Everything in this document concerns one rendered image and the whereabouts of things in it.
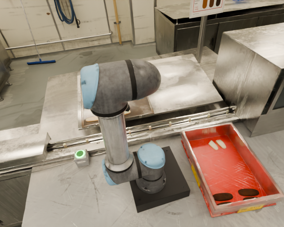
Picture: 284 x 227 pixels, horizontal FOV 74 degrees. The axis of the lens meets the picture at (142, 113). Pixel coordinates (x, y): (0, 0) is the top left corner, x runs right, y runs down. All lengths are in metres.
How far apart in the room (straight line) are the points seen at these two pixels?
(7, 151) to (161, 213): 0.95
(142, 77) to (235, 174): 0.84
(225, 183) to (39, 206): 0.96
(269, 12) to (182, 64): 2.03
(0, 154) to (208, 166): 1.20
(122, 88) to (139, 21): 4.04
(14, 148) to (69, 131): 0.34
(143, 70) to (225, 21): 2.71
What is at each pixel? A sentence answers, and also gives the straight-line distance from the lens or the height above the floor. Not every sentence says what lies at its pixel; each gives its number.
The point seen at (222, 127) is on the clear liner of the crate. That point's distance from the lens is 1.27.
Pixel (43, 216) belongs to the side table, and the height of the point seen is 0.82.
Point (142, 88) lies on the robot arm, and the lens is 0.51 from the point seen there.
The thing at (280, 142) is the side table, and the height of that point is 0.82.
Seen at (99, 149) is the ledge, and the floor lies 0.85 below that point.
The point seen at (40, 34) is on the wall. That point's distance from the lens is 4.94.
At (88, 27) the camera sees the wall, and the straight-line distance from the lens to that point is 4.76.
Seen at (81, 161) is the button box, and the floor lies 0.87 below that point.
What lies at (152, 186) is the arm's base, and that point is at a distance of 0.93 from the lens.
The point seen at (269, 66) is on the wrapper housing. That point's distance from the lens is 1.16.
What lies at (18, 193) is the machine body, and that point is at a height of 0.58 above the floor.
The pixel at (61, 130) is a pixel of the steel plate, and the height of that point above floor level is 0.82.
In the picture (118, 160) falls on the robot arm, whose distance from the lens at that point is 0.73.
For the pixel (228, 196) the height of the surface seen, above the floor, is 0.83.
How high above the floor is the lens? 1.78
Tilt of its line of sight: 42 degrees down
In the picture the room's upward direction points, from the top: 6 degrees counter-clockwise
